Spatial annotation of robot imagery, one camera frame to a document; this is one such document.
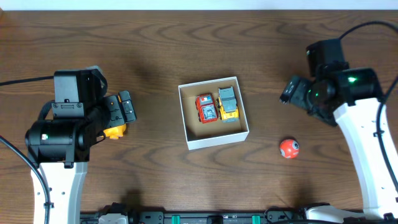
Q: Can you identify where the white cardboard box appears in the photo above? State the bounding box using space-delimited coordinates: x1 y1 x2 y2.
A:
178 77 249 150

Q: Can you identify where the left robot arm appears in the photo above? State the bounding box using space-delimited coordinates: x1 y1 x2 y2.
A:
25 66 136 223

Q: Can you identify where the red ball toy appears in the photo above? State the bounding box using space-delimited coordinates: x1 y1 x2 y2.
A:
279 139 300 159

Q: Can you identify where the yellow grey dump truck toy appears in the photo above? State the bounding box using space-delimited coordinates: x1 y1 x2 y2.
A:
216 86 239 123

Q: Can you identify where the red toy car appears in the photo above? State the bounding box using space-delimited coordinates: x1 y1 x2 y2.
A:
195 93 218 124

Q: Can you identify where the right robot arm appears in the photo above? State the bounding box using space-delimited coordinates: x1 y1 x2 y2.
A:
279 68 397 223

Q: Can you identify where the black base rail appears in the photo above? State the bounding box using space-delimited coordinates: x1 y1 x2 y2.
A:
80 203 304 224

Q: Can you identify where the left black cable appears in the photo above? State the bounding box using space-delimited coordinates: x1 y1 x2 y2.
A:
0 75 55 224

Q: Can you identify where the orange dinosaur toy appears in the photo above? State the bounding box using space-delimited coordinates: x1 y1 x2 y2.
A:
99 124 127 140

